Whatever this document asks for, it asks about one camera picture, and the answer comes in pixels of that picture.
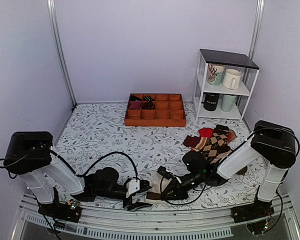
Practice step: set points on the aluminium corner post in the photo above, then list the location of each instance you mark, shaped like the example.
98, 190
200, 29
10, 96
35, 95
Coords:
256, 28
51, 8

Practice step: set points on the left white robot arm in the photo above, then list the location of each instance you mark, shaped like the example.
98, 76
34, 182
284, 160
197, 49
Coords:
31, 155

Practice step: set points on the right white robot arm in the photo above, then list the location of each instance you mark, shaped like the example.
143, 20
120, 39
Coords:
214, 164

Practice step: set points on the striped maroon sock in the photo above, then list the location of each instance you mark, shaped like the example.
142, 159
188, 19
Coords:
196, 143

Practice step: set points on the brown argyle sock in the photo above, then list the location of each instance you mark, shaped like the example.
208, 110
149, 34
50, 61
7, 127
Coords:
216, 147

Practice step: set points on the magenta rolled sock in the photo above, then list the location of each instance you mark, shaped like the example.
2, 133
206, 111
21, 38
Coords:
135, 105

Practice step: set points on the dark rolled sock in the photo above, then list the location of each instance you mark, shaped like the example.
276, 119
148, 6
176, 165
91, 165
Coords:
134, 98

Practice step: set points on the black mug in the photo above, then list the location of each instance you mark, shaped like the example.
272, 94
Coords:
211, 101

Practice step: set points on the floral tablecloth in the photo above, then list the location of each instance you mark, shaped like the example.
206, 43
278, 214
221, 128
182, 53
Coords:
97, 137

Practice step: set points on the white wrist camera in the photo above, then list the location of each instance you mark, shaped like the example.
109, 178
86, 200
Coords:
165, 173
132, 186

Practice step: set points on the left aluminium corner post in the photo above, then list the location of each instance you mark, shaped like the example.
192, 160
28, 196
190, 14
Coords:
51, 8

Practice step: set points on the pale green cup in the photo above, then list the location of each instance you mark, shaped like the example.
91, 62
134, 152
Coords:
227, 103

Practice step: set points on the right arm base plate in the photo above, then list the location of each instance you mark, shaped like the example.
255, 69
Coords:
251, 211

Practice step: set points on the black striped rolled sock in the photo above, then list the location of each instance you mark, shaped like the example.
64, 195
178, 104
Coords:
148, 103

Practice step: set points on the white ceramic mug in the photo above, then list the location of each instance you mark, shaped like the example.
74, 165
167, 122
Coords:
232, 79

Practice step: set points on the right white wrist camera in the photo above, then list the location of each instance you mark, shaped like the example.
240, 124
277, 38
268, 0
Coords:
165, 173

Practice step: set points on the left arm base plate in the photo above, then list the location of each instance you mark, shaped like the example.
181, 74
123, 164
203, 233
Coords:
60, 211

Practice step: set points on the right aluminium corner post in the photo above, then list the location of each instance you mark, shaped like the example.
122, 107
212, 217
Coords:
256, 28

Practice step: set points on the wooden compartment tray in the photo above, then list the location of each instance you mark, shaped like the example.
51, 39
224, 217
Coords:
169, 112

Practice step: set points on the white metal shelf rack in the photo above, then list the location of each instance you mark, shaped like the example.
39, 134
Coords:
238, 61

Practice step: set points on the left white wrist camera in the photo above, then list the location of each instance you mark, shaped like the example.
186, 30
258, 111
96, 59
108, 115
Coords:
132, 186

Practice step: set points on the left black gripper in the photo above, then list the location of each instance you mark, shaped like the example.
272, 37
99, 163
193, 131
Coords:
132, 207

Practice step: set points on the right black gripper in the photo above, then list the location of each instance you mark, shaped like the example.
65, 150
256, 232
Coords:
179, 193

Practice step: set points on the red sock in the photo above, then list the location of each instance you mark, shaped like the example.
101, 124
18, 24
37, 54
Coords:
206, 132

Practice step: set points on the floral pattern mug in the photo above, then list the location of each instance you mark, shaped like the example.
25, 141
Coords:
215, 74

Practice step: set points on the cream and brown sock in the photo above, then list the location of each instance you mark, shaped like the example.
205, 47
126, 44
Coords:
154, 194

